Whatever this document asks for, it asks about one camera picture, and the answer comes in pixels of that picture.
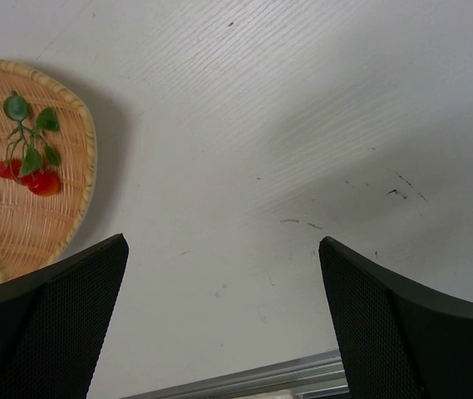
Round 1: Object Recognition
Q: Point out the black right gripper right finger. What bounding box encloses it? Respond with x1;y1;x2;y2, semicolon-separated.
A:
319;237;473;398

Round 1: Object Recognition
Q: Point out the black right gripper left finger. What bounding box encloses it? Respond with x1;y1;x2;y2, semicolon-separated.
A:
0;234;129;398

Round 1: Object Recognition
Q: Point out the fake red cherries bunch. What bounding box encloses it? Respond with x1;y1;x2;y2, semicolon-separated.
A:
0;91;62;197

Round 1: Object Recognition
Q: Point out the woven bamboo fruit bowl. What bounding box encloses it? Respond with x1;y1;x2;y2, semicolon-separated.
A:
0;60;97;283

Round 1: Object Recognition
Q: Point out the aluminium front table rail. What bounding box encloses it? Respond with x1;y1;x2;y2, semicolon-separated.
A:
136;350;350;398

